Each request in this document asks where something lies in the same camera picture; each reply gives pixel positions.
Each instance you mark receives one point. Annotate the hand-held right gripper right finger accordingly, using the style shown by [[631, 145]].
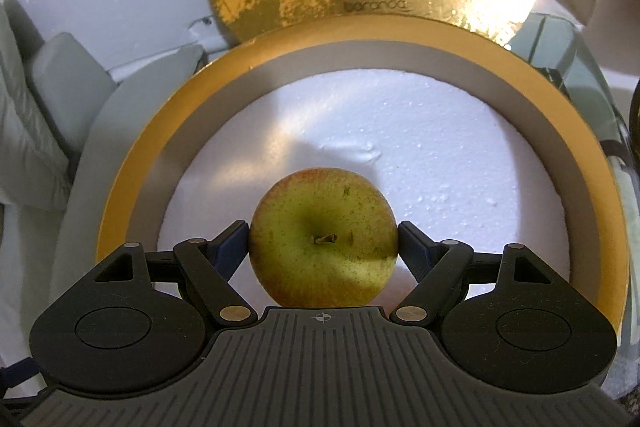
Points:
[[414, 249]]

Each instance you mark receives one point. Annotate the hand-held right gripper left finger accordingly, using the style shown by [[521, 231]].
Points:
[[231, 249]]

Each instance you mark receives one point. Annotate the yellow-red apple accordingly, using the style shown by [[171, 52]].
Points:
[[320, 227]]

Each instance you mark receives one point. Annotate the gold gift box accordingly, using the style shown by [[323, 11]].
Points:
[[150, 147]]

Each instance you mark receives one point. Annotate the glass desktop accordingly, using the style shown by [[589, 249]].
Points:
[[575, 72]]

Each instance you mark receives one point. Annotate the white foam insert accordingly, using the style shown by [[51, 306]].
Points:
[[400, 132]]

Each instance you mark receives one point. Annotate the grey sofa armrest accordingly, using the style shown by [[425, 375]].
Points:
[[70, 87]]

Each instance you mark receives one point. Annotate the light grey quilted cushion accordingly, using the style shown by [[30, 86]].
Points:
[[30, 132]]

